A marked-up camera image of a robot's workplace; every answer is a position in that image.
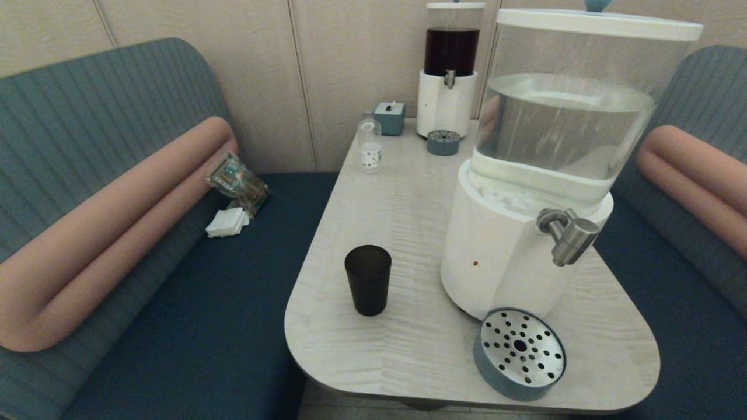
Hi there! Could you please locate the black plastic cup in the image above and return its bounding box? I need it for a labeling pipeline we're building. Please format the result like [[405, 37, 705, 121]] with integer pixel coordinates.
[[344, 245, 392, 317]]

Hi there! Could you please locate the large steel dispenser tap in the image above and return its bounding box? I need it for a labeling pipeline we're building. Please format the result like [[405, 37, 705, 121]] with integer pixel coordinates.
[[537, 208, 601, 267]]

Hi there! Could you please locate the small clear plastic bottle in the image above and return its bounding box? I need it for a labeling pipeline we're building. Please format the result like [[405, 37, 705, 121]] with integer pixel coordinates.
[[358, 111, 383, 173]]

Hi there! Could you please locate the blue-grey tissue box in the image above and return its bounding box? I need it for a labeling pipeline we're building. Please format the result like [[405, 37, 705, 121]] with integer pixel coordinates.
[[374, 101, 406, 137]]

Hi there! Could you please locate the small blue drip tray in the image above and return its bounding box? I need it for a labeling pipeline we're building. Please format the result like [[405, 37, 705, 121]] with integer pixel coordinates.
[[427, 130, 461, 156]]

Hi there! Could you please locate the small dark drink dispenser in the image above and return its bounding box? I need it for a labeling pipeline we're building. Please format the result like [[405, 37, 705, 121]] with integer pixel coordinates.
[[417, 2, 486, 139]]

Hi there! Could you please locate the large clear water dispenser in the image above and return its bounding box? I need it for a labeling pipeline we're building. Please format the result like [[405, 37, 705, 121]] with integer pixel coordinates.
[[441, 0, 704, 321]]

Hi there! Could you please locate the green brown snack packet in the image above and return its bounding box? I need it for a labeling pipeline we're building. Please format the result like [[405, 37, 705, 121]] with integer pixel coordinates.
[[204, 153, 270, 218]]

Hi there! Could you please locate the white napkin stack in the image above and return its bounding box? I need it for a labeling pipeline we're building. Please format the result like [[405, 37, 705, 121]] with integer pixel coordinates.
[[205, 206, 250, 238]]

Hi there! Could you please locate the large blue steel drip tray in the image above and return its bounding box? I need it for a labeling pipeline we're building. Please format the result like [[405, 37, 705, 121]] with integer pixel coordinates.
[[473, 308, 567, 402]]

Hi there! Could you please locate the pink bolster cushion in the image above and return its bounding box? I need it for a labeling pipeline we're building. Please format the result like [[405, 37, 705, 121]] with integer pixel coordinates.
[[636, 125, 747, 260], [0, 117, 239, 352]]

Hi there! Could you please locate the teal bench sofa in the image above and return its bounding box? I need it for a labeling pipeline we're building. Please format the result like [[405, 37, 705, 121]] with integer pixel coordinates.
[[572, 45, 747, 420], [0, 38, 339, 420]]

